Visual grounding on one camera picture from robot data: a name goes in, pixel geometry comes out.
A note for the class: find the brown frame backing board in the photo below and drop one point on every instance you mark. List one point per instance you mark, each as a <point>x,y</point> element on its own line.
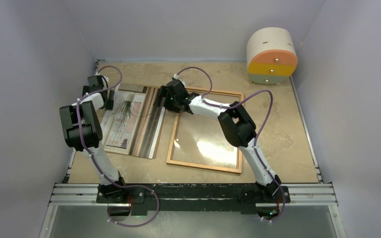
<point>154,144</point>

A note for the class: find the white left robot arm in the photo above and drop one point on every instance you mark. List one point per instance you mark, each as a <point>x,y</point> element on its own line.
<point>82,131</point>

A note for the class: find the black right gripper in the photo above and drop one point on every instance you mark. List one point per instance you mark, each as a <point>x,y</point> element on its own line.
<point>163,91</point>

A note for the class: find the clear acrylic sheet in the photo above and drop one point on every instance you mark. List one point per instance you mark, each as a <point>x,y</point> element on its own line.
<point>207,141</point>

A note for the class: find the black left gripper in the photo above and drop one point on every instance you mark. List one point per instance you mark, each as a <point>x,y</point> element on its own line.
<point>109,103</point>

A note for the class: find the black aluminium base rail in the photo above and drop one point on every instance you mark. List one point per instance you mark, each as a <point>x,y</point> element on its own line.
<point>245,198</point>

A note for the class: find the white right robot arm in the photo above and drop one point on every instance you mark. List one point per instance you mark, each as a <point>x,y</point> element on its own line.
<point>237,126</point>

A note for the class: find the wooden picture frame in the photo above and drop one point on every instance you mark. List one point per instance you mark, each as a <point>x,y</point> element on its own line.
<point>174,141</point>

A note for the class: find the round pastel drawer cabinet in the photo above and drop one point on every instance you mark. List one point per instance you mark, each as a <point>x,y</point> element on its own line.
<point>271,56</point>

